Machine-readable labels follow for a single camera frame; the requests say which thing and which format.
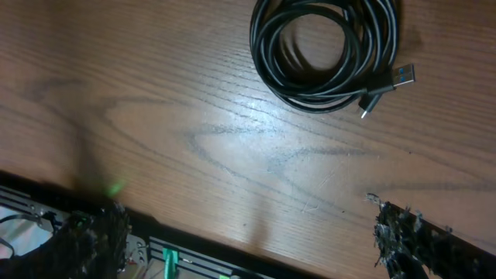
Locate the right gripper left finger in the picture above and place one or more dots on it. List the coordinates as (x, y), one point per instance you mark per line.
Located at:
(91, 248)

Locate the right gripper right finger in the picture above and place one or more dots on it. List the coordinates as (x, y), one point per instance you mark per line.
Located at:
(411, 247)

